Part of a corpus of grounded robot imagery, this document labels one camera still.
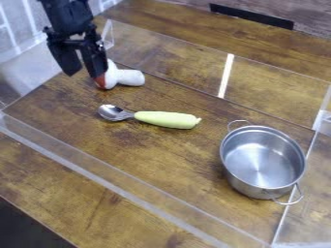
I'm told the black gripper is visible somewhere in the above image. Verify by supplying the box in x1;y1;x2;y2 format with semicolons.
38;0;109;78

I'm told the red white toy mushroom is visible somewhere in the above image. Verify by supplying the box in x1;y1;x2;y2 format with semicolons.
95;59;146;89

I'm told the black strip on table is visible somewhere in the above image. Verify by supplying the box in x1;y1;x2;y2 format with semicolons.
210;3;296;30

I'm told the stainless steel pot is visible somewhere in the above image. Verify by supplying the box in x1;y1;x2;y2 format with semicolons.
221;119;308;205

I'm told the clear acrylic enclosure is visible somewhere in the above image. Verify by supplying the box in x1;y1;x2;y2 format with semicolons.
0;0;331;248

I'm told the green handled metal spoon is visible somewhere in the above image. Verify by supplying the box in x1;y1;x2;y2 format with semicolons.
98;105;202;130

